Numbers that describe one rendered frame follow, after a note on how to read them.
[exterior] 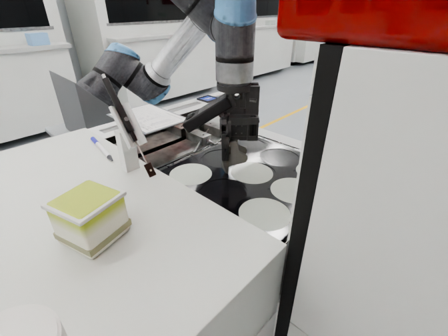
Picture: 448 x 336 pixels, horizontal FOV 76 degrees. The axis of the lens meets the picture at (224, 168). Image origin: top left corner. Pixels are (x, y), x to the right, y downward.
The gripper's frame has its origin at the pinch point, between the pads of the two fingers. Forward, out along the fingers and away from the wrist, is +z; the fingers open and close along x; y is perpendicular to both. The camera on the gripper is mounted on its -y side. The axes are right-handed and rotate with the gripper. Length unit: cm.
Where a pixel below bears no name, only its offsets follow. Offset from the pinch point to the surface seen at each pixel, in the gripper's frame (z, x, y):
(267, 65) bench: 69, 511, 84
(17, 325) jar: -15, -47, -14
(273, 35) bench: 18, 521, 94
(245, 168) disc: 1.2, 1.8, 5.3
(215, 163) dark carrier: 1.4, 4.5, -2.1
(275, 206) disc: 1.3, -13.1, 10.2
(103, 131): -4.4, 12.3, -32.2
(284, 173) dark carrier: 1.3, -0.6, 14.4
